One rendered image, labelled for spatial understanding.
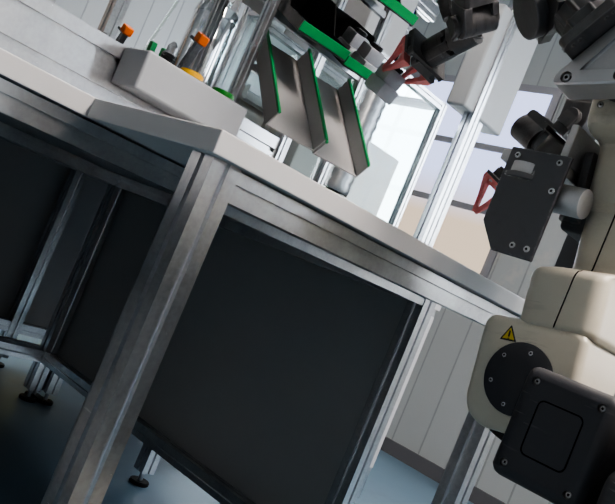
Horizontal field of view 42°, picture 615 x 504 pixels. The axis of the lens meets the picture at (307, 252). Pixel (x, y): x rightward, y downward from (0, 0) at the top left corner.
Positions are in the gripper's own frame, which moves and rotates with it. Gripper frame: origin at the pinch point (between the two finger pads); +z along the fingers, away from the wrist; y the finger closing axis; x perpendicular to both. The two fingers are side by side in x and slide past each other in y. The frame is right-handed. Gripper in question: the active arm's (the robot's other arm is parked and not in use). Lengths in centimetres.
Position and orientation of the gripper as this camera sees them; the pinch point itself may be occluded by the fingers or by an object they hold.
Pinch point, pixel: (393, 73)
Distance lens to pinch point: 167.6
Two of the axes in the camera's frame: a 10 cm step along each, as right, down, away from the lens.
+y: -6.9, -4.3, -5.8
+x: -1.1, 8.6, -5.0
